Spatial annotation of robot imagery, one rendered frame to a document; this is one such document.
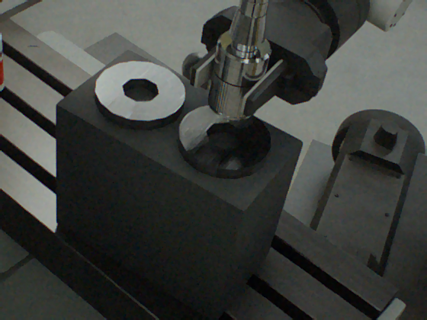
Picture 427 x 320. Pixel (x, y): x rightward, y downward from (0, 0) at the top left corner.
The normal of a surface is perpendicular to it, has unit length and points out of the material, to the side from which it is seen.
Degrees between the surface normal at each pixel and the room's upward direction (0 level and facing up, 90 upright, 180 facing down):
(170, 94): 0
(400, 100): 0
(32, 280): 90
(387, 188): 0
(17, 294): 90
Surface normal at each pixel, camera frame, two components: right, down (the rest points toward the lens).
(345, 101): 0.15, -0.69
